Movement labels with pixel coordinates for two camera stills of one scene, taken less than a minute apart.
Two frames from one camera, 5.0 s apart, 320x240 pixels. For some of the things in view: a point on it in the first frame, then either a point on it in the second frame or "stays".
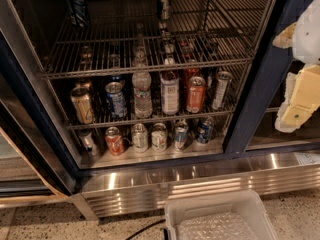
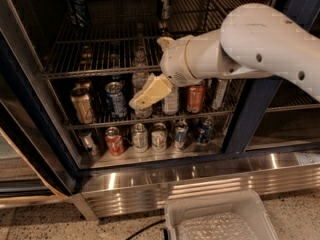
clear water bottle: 141,81 stays
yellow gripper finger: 301,100 to 155,88
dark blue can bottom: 204,131 stays
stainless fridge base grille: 119,194 stays
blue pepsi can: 75,4 stays
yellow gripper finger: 285,39 to 165,41
